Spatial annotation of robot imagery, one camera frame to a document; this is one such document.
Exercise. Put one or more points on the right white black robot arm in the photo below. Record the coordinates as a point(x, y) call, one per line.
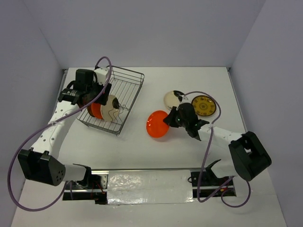
point(239, 154)

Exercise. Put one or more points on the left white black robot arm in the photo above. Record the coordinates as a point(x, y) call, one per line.
point(40, 162)

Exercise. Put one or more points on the orange plate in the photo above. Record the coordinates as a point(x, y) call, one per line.
point(96, 110)
point(155, 126)

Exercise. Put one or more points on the yellow patterned plate brown rim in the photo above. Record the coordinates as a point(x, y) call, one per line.
point(204, 105)

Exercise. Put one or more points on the metal wire dish rack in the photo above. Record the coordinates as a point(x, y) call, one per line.
point(126, 85)

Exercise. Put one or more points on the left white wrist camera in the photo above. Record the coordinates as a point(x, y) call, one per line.
point(102, 75)

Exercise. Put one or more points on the rear brown yellow plate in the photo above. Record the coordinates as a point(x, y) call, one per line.
point(89, 110)

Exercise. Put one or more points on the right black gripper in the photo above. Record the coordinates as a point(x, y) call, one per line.
point(169, 119)

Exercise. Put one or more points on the metal base rail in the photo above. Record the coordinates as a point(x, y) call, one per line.
point(96, 191)

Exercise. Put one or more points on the cream plate with black patch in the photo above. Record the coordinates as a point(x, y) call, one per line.
point(173, 98)

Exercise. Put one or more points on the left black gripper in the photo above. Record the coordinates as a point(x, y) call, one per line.
point(103, 99)

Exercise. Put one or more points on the silver foil tape patch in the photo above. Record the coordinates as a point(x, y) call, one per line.
point(149, 187)

